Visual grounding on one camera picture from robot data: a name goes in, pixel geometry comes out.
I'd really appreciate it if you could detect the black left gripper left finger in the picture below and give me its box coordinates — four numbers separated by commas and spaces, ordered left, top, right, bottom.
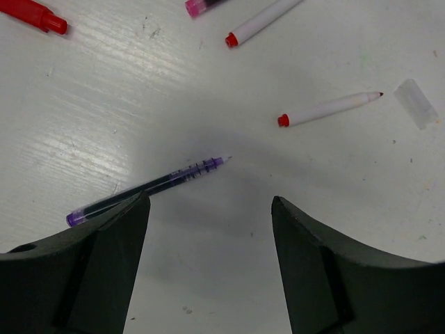
1, 194, 150, 333

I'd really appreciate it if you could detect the orange red pen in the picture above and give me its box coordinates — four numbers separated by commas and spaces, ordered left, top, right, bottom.
1, 0, 68, 35

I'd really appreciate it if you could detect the pink pen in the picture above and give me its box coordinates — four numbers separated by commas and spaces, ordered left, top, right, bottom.
184, 0, 227, 19

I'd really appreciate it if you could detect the white red marker upper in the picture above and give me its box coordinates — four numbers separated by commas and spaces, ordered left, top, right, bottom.
225, 0, 302, 49

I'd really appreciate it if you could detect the purple pen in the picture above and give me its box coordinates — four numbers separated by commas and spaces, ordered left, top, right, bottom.
66, 156, 232, 227

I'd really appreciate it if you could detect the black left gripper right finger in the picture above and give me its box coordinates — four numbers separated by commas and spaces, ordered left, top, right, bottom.
271, 196, 444, 333

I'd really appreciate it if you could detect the clear pen cap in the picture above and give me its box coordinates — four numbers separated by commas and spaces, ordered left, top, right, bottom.
394, 79, 439, 129

